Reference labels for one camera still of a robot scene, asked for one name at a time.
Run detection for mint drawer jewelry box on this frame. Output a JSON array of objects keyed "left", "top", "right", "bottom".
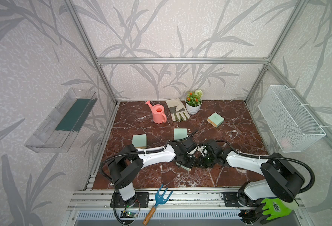
[{"left": 175, "top": 160, "right": 195, "bottom": 171}]

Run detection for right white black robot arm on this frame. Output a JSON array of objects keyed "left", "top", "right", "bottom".
[{"left": 198, "top": 139, "right": 315, "bottom": 206}]

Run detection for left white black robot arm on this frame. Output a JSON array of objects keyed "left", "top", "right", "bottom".
[{"left": 98, "top": 137, "right": 198, "bottom": 201}]

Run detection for grey work gloves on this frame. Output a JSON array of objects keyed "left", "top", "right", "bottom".
[{"left": 166, "top": 98, "right": 190, "bottom": 122}]

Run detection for pink watering can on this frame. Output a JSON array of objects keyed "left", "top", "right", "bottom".
[{"left": 145, "top": 101, "right": 167, "bottom": 124}]

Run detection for potted plant white pot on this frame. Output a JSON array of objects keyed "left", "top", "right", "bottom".
[{"left": 186, "top": 89, "right": 203, "bottom": 115}]

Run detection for green black garden glove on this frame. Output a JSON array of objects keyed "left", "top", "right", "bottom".
[{"left": 252, "top": 198, "right": 299, "bottom": 225}]

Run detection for small circuit board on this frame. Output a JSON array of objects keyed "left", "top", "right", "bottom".
[{"left": 121, "top": 210, "right": 138, "bottom": 218}]

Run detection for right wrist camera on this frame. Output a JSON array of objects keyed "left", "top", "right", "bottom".
[{"left": 198, "top": 144, "right": 208, "bottom": 156}]

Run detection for blue garden fork wooden handle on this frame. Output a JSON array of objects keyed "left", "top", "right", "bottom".
[{"left": 142, "top": 184, "right": 173, "bottom": 226}]

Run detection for white wire mesh basket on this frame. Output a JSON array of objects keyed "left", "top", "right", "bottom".
[{"left": 258, "top": 85, "right": 326, "bottom": 153}]

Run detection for clear plastic wall shelf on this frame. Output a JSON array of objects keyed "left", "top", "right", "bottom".
[{"left": 25, "top": 88, "right": 98, "bottom": 153}]

